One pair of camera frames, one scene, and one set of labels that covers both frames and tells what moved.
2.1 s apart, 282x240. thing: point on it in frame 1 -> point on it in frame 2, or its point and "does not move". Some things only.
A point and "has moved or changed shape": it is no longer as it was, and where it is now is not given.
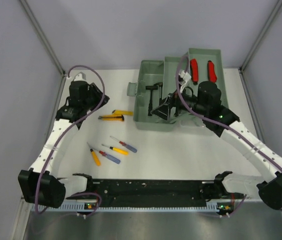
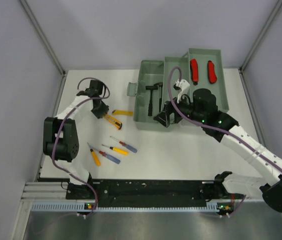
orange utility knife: x=112 y=117 has moved or changed shape
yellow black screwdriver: x=118 y=150 does not move
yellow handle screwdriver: x=97 y=160 does not move
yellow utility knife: x=124 y=112 does not move
